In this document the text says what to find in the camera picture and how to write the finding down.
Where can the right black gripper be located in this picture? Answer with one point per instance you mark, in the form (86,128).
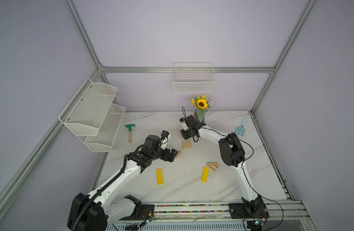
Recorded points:
(185,136)

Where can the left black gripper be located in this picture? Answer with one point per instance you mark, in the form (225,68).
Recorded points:
(171,155)

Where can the wooden rectangular block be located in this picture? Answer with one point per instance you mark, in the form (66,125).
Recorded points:
(186,146)
(186,143)

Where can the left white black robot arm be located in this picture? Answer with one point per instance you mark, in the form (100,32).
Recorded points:
(94,211)

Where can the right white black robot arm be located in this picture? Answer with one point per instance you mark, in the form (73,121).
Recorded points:
(233,155)

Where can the dark ribbed vase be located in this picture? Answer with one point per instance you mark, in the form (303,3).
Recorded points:
(199,115)

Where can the sunflower bouquet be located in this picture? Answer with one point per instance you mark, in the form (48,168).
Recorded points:
(202,102)

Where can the yellow rectangular block left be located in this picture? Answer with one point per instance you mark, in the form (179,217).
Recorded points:
(159,176)

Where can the yellow rectangular block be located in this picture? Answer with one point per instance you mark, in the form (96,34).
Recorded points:
(159,176)
(205,174)

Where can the wooden triangle block back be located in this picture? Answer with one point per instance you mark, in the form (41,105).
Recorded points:
(214,164)

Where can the wooden triangle block front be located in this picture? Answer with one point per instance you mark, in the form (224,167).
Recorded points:
(212,166)

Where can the light blue toy rake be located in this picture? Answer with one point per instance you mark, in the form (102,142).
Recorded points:
(240,130)

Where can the yellow rectangular block right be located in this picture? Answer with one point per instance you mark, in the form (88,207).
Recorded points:
(205,174)

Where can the two-tier white mesh shelf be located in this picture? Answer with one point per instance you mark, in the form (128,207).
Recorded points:
(93,116)

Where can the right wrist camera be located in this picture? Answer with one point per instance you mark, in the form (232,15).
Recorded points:
(183,123)

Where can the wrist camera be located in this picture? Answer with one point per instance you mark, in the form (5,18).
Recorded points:
(183,123)
(164,139)

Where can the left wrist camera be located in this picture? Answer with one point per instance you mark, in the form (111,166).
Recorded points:
(164,139)

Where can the green toy hoe wooden handle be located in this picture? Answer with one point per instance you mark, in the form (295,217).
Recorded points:
(129,127)

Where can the white wire wall basket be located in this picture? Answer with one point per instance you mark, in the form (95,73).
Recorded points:
(193,78)

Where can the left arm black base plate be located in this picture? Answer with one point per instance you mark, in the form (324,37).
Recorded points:
(141,212)

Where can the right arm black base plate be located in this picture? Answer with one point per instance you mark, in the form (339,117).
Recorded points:
(242,210)

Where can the aluminium mounting rail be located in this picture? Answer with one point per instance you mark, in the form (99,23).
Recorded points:
(220,210)

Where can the aluminium frame profiles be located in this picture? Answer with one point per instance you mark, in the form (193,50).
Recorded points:
(43,47)

